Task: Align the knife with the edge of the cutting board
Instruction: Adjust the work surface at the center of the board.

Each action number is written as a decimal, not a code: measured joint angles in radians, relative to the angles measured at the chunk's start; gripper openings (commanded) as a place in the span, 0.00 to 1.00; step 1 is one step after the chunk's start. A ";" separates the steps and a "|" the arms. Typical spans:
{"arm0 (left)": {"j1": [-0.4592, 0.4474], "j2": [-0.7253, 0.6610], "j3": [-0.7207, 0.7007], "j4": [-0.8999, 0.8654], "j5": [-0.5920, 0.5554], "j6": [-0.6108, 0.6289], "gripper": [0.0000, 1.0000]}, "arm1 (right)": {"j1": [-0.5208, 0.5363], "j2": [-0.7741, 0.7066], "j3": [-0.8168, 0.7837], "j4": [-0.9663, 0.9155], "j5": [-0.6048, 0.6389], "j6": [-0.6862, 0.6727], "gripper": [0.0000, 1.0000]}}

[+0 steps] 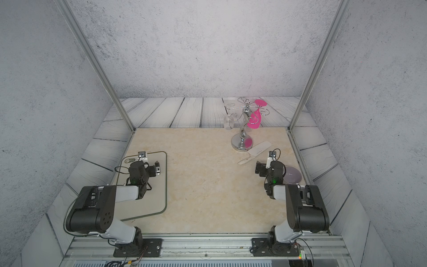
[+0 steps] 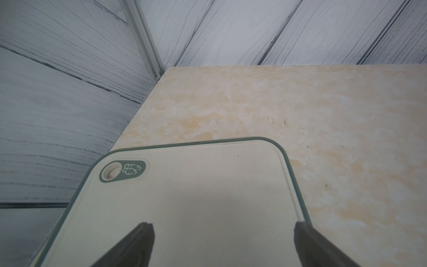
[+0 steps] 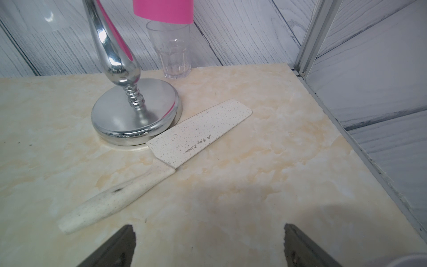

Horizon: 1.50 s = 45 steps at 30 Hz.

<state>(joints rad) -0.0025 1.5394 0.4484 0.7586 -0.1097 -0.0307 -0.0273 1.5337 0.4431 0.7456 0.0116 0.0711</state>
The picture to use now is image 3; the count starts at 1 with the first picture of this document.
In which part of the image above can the right aluminium frame post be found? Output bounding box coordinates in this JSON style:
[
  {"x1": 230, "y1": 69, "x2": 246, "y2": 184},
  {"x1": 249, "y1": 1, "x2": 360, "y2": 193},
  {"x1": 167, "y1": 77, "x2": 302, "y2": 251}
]
[{"x1": 293, "y1": 0, "x2": 342, "y2": 79}]

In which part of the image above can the clear plastic cup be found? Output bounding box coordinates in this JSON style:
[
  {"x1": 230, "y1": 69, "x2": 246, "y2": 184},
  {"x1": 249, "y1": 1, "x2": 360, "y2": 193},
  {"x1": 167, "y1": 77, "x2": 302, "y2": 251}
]
[{"x1": 146, "y1": 21, "x2": 191, "y2": 79}]

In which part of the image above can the pink plastic cup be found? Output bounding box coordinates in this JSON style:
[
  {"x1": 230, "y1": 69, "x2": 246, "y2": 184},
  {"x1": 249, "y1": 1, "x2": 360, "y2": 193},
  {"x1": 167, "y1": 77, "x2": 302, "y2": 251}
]
[{"x1": 132, "y1": 0, "x2": 193, "y2": 24}]

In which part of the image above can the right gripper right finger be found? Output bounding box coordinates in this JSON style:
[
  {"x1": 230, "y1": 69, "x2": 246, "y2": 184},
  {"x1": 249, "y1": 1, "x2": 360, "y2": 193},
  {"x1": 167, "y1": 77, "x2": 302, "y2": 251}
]
[{"x1": 284, "y1": 224, "x2": 341, "y2": 267}]

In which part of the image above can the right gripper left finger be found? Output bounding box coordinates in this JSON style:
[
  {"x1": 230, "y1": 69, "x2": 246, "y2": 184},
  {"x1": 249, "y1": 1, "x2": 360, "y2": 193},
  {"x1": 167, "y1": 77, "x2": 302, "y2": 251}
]
[{"x1": 78, "y1": 224, "x2": 136, "y2": 267}]

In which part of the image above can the white speckled ceramic knife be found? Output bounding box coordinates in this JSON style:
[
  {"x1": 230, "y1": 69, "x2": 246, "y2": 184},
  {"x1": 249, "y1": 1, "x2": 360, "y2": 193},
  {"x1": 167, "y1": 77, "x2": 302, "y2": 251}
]
[{"x1": 58, "y1": 99, "x2": 252, "y2": 234}]

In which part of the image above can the chrome cup holder stand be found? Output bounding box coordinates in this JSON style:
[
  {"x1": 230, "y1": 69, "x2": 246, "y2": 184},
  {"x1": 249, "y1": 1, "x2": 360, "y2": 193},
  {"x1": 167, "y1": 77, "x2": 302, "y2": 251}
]
[{"x1": 83, "y1": 0, "x2": 182, "y2": 146}]

